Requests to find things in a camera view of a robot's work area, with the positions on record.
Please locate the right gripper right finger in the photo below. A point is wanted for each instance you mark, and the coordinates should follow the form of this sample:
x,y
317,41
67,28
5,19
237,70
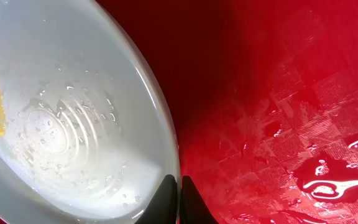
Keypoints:
x,y
193,209

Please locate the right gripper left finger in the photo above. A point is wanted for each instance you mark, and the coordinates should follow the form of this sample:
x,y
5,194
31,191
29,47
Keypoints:
x,y
163,206

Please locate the light blue plate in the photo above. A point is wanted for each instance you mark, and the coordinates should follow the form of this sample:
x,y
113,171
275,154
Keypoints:
x,y
88,136

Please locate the red plastic tray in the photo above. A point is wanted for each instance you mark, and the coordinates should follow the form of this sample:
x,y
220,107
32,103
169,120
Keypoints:
x,y
263,97

